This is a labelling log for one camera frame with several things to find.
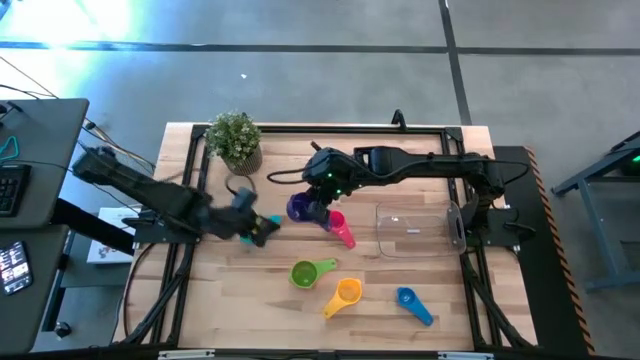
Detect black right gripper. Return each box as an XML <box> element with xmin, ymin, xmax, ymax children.
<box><xmin>305</xmin><ymin>188</ymin><xmax>339</xmax><ymax>233</ymax></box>

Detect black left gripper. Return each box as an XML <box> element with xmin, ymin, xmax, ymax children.
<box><xmin>199</xmin><ymin>197</ymin><xmax>282</xmax><ymax>249</ymax></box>

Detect teal plastic measuring cup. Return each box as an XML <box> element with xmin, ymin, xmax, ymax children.
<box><xmin>238</xmin><ymin>214</ymin><xmax>284</xmax><ymax>247</ymax></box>

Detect red plastic measuring cup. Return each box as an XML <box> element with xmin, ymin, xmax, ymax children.
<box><xmin>326</xmin><ymin>209</ymin><xmax>358</xmax><ymax>250</ymax></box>

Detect purple plastic measuring cup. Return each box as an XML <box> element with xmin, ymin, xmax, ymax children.
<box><xmin>285</xmin><ymin>191</ymin><xmax>321</xmax><ymax>224</ymax></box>

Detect green plastic measuring cup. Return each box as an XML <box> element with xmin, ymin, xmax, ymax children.
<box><xmin>288</xmin><ymin>257</ymin><xmax>338</xmax><ymax>290</ymax></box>

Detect blue plastic measuring cup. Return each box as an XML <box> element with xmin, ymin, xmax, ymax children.
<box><xmin>396</xmin><ymin>286</ymin><xmax>435</xmax><ymax>328</ymax></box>

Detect clear plastic basket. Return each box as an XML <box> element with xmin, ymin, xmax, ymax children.
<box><xmin>375</xmin><ymin>199</ymin><xmax>468</xmax><ymax>259</ymax></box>

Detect potted plant in striped pot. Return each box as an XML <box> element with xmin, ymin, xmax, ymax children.
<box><xmin>204</xmin><ymin>110</ymin><xmax>264</xmax><ymax>177</ymax></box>

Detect white paper booklet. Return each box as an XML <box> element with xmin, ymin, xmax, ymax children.
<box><xmin>86</xmin><ymin>206</ymin><xmax>140</xmax><ymax>265</ymax></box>

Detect black diagonal support beam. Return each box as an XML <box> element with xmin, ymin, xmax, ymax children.
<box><xmin>49</xmin><ymin>197</ymin><xmax>137</xmax><ymax>257</ymax></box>

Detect grey side desk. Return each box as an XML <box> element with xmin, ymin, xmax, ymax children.
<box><xmin>0</xmin><ymin>224</ymin><xmax>70</xmax><ymax>355</ymax></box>
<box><xmin>0</xmin><ymin>97</ymin><xmax>91</xmax><ymax>231</ymax></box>

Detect black hazard-striped floor mat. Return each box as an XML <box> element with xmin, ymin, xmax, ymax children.
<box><xmin>492</xmin><ymin>145</ymin><xmax>597</xmax><ymax>357</ymax></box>

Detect black smartphone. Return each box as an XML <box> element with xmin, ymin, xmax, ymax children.
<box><xmin>0</xmin><ymin>240</ymin><xmax>35</xmax><ymax>297</ymax></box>

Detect black keyboard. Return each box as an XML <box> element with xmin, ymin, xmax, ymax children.
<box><xmin>0</xmin><ymin>163</ymin><xmax>33</xmax><ymax>219</ymax></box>

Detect blue-grey metal cart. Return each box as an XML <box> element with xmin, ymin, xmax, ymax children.
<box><xmin>551</xmin><ymin>129</ymin><xmax>640</xmax><ymax>294</ymax></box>

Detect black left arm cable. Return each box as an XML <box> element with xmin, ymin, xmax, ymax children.
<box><xmin>223</xmin><ymin>172</ymin><xmax>257</xmax><ymax>200</ymax></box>

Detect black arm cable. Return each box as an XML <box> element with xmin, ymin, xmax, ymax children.
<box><xmin>266</xmin><ymin>167</ymin><xmax>311</xmax><ymax>185</ymax></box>
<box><xmin>223</xmin><ymin>172</ymin><xmax>257</xmax><ymax>200</ymax></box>

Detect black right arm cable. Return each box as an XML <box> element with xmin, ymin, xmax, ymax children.
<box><xmin>266</xmin><ymin>167</ymin><xmax>311</xmax><ymax>185</ymax></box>

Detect black table frame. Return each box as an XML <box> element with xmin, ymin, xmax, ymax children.
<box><xmin>113</xmin><ymin>122</ymin><xmax>539</xmax><ymax>351</ymax></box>

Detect white table edge bracket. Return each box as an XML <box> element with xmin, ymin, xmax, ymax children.
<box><xmin>157</xmin><ymin>349</ymin><xmax>217</xmax><ymax>360</ymax></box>
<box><xmin>437</xmin><ymin>350</ymin><xmax>496</xmax><ymax>360</ymax></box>

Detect thin floor cables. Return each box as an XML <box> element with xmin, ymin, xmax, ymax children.
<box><xmin>0</xmin><ymin>53</ymin><xmax>157</xmax><ymax>174</ymax></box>

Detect teal cord loop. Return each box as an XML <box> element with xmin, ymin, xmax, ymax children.
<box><xmin>0</xmin><ymin>135</ymin><xmax>21</xmax><ymax>163</ymax></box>

